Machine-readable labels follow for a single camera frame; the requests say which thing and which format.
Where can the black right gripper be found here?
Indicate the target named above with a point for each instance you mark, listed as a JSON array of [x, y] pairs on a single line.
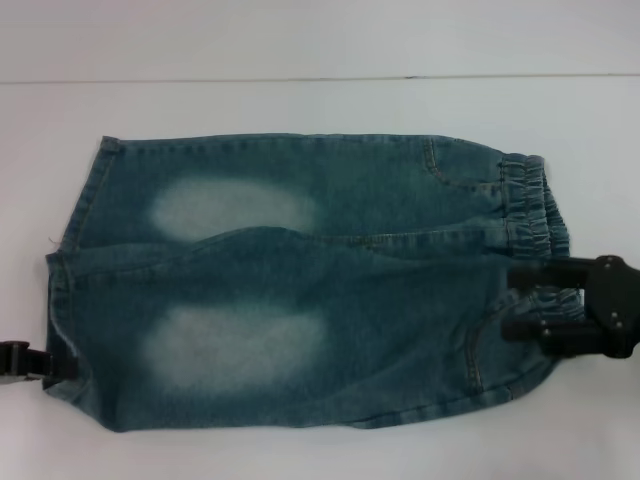
[[615, 310]]

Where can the blue denim shorts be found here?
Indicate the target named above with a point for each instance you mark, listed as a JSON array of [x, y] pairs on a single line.
[[310, 280]]

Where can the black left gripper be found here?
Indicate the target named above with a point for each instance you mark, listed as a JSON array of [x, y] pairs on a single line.
[[12, 362]]

